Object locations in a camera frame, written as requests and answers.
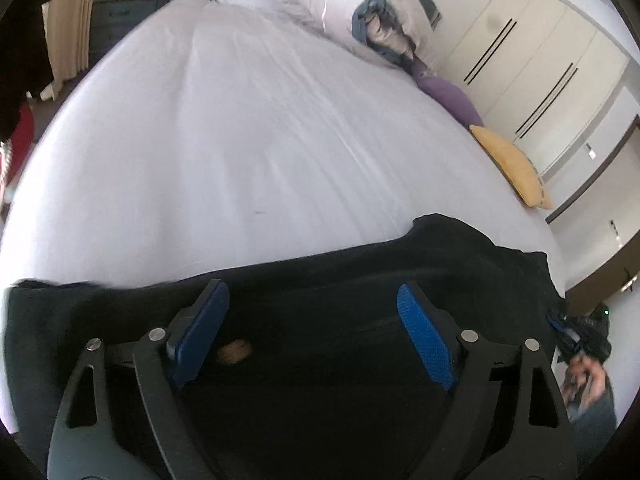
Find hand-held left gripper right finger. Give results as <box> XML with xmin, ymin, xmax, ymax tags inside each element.
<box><xmin>396</xmin><ymin>282</ymin><xmax>577</xmax><ymax>480</ymax></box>

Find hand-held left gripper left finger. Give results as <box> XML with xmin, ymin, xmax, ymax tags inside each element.
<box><xmin>49</xmin><ymin>279</ymin><xmax>231</xmax><ymax>480</ymax></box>

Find black pants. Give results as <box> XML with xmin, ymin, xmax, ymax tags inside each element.
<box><xmin>4</xmin><ymin>213</ymin><xmax>568</xmax><ymax>480</ymax></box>

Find person's right forearm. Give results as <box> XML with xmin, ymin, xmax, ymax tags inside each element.
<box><xmin>567</xmin><ymin>377</ymin><xmax>618</xmax><ymax>466</ymax></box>

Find person's right hand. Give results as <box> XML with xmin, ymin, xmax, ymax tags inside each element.
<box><xmin>561</xmin><ymin>352</ymin><xmax>608</xmax><ymax>407</ymax></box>

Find yellow pillow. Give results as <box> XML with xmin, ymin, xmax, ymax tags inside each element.
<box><xmin>469</xmin><ymin>125</ymin><xmax>555</xmax><ymax>210</ymax></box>

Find bed with white sheet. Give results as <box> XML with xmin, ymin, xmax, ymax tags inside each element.
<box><xmin>0</xmin><ymin>0</ymin><xmax>568</xmax><ymax>436</ymax></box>

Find purple pillow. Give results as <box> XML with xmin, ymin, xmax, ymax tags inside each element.
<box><xmin>412</xmin><ymin>62</ymin><xmax>485</xmax><ymax>128</ymax></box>

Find red cloth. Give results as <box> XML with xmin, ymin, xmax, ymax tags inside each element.
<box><xmin>7</xmin><ymin>109</ymin><xmax>37</xmax><ymax>163</ymax></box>

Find white wardrobe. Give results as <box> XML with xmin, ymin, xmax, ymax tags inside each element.
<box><xmin>439</xmin><ymin>0</ymin><xmax>632</xmax><ymax>177</ymax></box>

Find dark nightstand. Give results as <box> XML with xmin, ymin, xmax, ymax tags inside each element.
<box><xmin>89</xmin><ymin>0</ymin><xmax>172</xmax><ymax>67</ymax></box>

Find dark hanging cloth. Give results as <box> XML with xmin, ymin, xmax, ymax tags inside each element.
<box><xmin>0</xmin><ymin>0</ymin><xmax>57</xmax><ymax>141</ymax></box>

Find beige curtain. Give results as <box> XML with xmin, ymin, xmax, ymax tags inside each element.
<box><xmin>46</xmin><ymin>0</ymin><xmax>122</xmax><ymax>92</ymax></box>

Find rolled white duvet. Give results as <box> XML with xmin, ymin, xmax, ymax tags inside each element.
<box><xmin>276</xmin><ymin>0</ymin><xmax>441</xmax><ymax>73</ymax></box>

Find brown door frame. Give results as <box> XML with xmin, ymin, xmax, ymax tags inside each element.
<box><xmin>544</xmin><ymin>115</ymin><xmax>640</xmax><ymax>303</ymax></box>

